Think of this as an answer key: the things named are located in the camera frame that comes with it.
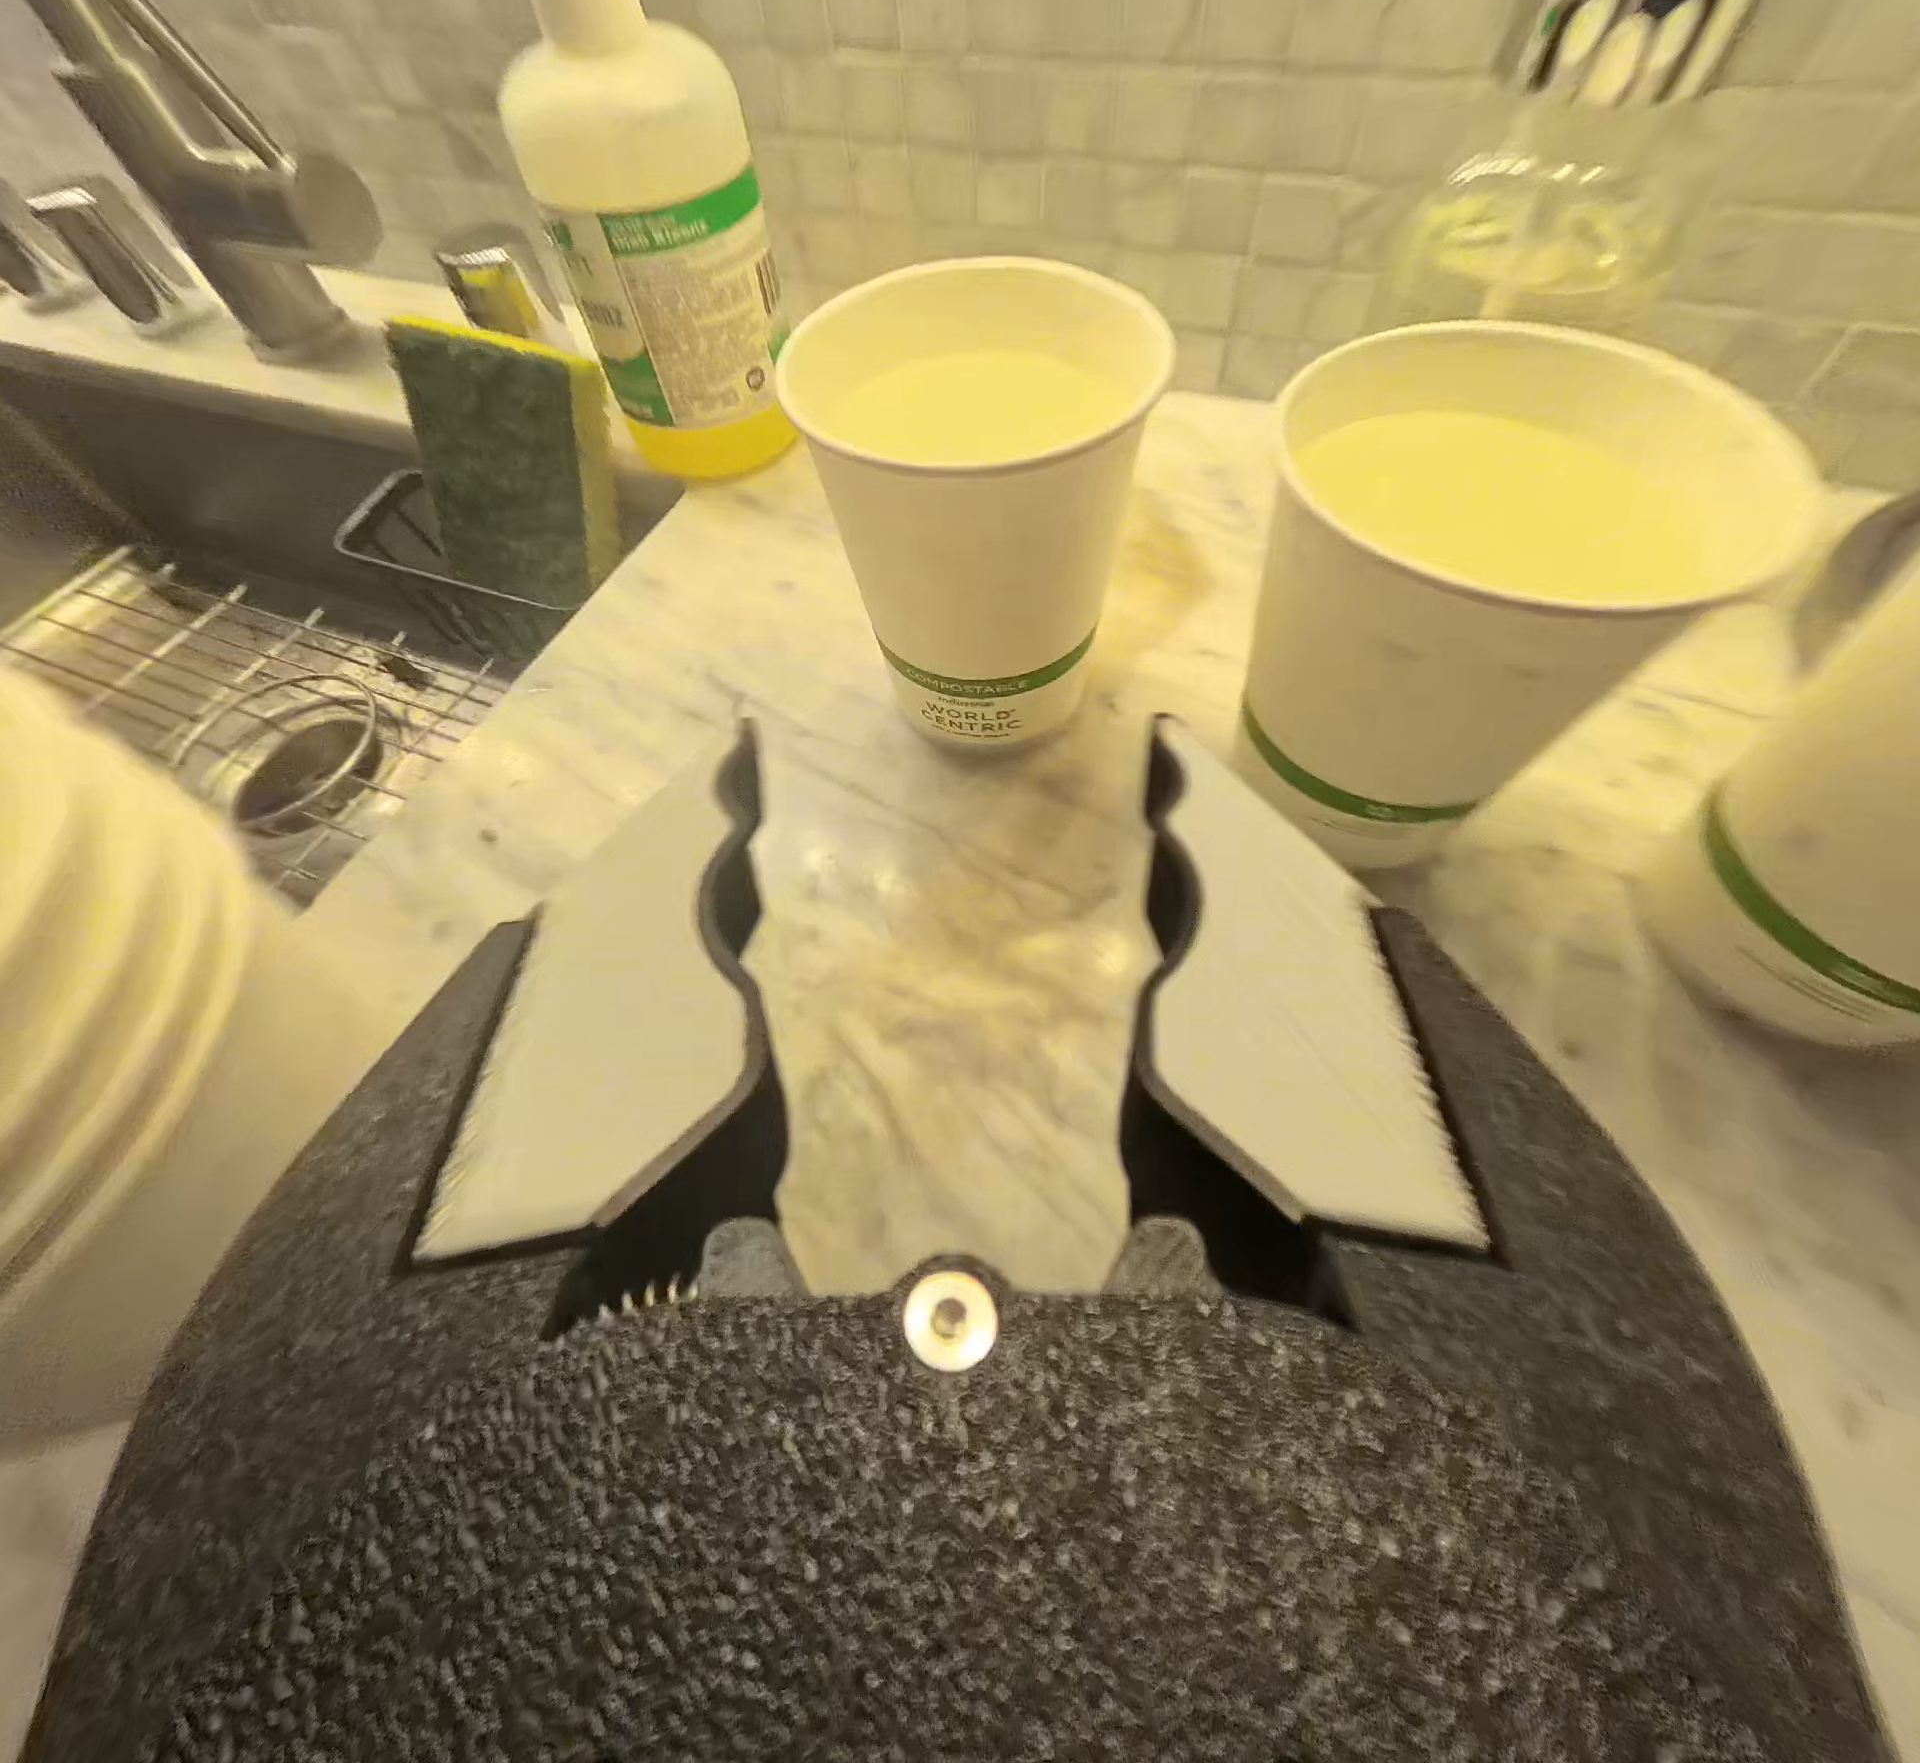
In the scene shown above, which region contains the stainless steel sink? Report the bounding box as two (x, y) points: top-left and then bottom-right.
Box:
(0, 336), (687, 913)

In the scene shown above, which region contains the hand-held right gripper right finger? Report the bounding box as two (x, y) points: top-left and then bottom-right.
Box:
(1120, 715), (1493, 1288)

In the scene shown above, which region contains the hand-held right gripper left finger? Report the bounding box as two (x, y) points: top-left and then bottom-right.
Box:
(410, 719), (791, 1314)

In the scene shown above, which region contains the dish soap pump bottle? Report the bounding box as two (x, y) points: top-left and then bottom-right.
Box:
(500, 0), (798, 479)

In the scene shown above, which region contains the wire sink grid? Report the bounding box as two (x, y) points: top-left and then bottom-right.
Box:
(0, 549), (512, 897)

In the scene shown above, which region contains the marble desk countertop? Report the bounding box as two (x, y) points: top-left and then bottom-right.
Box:
(0, 264), (1920, 1763)

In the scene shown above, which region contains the green and yellow sponge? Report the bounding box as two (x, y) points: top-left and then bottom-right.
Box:
(386, 314), (625, 609)

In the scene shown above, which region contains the glass soap dispenser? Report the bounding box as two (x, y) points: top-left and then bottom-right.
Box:
(1388, 0), (1796, 334)

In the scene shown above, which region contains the black wire sponge holder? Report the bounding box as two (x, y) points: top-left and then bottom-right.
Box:
(333, 470), (604, 662)

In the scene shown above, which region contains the steel sink drain strainer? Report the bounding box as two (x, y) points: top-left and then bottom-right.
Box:
(201, 674), (391, 839)

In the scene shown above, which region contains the steel kitchen faucet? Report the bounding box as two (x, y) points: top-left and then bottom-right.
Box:
(0, 0), (383, 365)

